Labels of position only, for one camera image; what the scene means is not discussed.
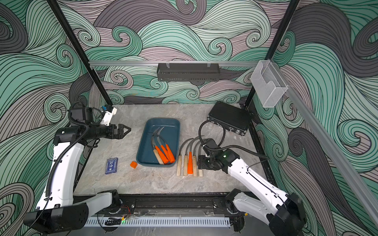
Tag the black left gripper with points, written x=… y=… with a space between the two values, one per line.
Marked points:
x=111 y=127

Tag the white slotted cable duct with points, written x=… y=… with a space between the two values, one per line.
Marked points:
x=162 y=222

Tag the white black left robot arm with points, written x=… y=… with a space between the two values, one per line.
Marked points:
x=56 y=210

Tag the clear plastic wall bin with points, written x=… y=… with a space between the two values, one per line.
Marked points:
x=268 y=82

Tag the small orange block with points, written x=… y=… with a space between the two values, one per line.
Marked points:
x=134 y=165

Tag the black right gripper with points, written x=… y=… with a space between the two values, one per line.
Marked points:
x=201 y=162

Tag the black case with latches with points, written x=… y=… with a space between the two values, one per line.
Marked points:
x=234 y=119

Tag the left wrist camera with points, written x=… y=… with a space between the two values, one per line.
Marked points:
x=108 y=112

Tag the blue card pack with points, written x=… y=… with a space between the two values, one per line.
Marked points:
x=111 y=166

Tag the teal plastic storage tray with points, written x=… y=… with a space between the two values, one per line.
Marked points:
x=171 y=133

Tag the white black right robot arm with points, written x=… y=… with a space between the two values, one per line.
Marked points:
x=284 y=213

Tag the orange handle sickle long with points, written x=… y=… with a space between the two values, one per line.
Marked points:
x=167 y=157

